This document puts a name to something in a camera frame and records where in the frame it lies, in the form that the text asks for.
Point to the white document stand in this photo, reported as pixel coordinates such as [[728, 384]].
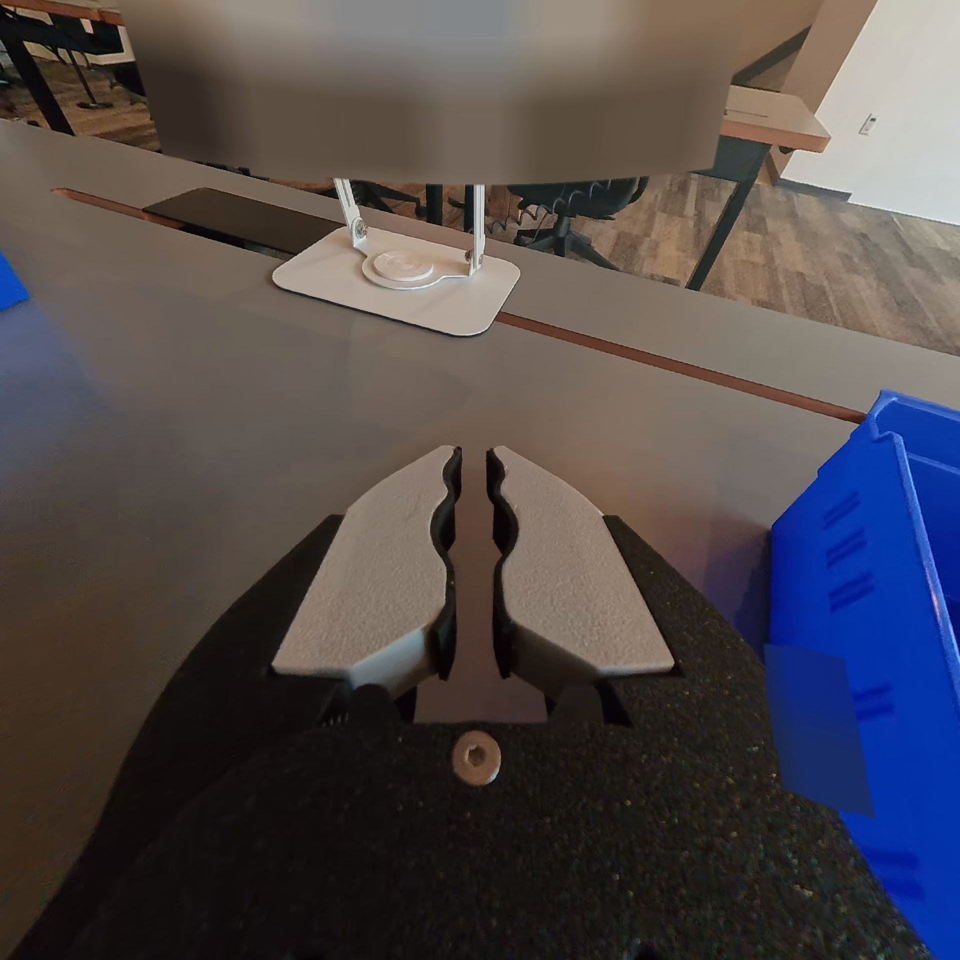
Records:
[[398, 285]]

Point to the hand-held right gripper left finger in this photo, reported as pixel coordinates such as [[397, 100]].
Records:
[[368, 593]]

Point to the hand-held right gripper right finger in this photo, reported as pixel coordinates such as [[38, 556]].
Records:
[[578, 585]]

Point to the blue plastic bin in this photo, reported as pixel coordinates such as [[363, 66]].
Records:
[[9, 282], [885, 630]]

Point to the black office chair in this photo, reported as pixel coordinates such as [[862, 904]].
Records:
[[578, 210]]

